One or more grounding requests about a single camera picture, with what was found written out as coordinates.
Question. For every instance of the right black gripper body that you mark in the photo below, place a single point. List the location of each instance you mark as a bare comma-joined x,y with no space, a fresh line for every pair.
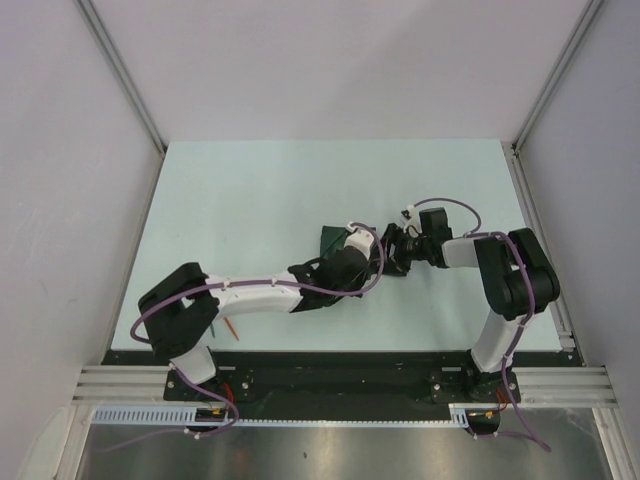
407,249

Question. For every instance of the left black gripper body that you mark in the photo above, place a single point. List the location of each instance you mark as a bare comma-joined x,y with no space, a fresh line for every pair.
354,284

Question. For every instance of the dark green cloth napkin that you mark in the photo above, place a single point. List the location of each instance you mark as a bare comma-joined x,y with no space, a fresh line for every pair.
331,239

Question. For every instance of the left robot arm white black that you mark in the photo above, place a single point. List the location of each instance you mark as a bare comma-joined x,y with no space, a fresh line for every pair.
175,315

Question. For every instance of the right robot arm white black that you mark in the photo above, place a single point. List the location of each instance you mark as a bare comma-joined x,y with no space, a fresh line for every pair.
518,281

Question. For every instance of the orange plastic fork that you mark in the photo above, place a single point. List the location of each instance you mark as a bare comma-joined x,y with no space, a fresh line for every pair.
231,328

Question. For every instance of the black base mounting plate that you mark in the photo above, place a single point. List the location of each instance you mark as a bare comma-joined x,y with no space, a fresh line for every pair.
344,386

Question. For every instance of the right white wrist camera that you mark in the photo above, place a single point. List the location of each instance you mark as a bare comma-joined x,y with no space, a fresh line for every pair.
411,223

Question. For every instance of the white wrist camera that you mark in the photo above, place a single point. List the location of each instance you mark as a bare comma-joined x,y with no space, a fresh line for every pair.
411,223
359,239

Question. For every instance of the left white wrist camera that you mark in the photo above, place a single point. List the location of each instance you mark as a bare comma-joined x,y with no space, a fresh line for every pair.
359,239

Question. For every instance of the right aluminium table rail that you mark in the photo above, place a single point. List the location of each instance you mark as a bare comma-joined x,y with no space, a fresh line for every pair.
528,207

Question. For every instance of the front aluminium extrusion rail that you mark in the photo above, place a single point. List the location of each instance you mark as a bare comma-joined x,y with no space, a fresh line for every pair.
540,387

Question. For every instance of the white slotted cable duct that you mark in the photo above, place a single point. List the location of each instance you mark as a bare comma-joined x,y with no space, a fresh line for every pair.
196,417

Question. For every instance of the right aluminium frame post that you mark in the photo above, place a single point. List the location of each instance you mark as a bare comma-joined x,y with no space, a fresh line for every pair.
569,52

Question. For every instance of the aluminium frame post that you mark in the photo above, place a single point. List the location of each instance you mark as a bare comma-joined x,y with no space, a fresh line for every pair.
114,60
569,52

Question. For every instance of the left aluminium frame post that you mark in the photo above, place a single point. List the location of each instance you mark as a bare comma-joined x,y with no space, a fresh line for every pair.
114,60

